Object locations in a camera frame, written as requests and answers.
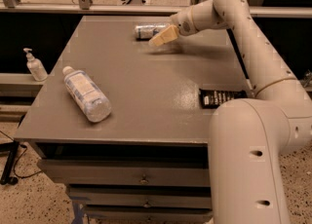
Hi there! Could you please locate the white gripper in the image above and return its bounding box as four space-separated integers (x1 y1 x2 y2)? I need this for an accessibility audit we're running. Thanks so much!
148 7 195 47

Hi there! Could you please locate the silver blue redbull can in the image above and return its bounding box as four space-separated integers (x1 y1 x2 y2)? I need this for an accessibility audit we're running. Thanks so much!
134 22 168 40

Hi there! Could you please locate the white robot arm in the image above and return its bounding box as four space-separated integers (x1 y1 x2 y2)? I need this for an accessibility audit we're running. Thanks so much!
149 0 312 224

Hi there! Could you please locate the black snack packet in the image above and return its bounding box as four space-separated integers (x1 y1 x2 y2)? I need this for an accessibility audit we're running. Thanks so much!
199 89 247 109

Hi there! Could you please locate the clear plastic water bottle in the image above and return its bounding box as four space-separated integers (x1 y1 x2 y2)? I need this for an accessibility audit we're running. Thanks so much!
62 66 112 123

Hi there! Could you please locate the grey drawer cabinet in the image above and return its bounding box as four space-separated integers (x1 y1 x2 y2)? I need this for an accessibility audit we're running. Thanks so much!
16 16 246 223

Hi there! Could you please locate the white pump dispenser bottle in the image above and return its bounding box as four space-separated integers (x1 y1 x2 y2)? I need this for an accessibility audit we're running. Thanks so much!
23 48 48 81

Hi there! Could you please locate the black stand leg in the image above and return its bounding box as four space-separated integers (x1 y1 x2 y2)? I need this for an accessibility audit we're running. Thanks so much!
0 141 19 185

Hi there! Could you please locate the black floor cable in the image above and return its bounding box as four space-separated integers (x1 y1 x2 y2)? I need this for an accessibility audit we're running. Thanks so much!
0 114 43 180

